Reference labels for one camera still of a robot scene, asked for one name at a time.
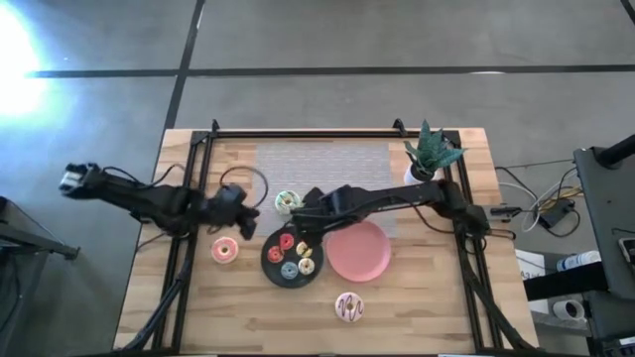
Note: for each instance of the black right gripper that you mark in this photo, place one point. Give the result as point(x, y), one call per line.
point(335, 208)

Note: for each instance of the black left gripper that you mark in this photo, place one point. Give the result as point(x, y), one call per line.
point(225, 210)

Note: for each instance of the large green sprinkled donut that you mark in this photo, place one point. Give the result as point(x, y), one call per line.
point(283, 205)

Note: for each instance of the small yellow frosted donut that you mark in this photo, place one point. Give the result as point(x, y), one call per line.
point(299, 250)

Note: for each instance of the small red frosted donut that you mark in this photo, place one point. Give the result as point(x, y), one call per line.
point(282, 243)
point(270, 255)

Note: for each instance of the large pink frosted donut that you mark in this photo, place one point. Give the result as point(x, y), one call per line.
point(215, 250)

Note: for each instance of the small white frosted donut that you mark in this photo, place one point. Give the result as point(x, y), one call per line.
point(301, 268)

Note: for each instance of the small blue frosted donut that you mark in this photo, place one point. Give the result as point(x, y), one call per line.
point(284, 272)

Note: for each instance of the large lavender chocolate-drizzle donut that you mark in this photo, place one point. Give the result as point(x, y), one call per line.
point(342, 300)

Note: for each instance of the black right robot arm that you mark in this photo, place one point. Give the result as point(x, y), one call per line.
point(397, 196)

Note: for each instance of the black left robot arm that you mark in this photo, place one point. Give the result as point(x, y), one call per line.
point(149, 201)

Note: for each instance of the dark green round plate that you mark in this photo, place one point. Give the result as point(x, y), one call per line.
point(270, 273)

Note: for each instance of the pink round plate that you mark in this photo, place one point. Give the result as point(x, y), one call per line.
point(358, 253)

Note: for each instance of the grey woven placemat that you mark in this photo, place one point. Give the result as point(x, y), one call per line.
point(322, 163)

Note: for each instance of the white plant pot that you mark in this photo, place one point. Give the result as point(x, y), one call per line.
point(411, 177)

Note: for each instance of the green snake plant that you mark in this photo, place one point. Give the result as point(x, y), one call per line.
point(431, 149)

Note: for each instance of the white cardboard box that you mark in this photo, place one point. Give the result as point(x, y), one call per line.
point(528, 263)

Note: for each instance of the black power brick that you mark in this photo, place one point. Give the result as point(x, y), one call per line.
point(555, 214)

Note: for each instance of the black shelf board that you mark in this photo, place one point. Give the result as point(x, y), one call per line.
point(565, 285)

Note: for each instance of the white tape roll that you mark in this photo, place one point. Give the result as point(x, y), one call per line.
point(560, 310)

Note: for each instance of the white bottle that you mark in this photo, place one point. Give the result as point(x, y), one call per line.
point(580, 260)

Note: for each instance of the grey equipment cart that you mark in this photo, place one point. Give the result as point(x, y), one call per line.
point(610, 208)

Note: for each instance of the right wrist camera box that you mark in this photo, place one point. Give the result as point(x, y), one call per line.
point(332, 197)

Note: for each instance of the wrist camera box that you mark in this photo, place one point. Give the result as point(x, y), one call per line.
point(332, 197)
point(230, 193)

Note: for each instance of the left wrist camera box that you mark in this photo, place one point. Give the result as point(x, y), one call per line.
point(230, 193)

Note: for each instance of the black aluminium rig frame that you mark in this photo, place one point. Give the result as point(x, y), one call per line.
point(322, 134)

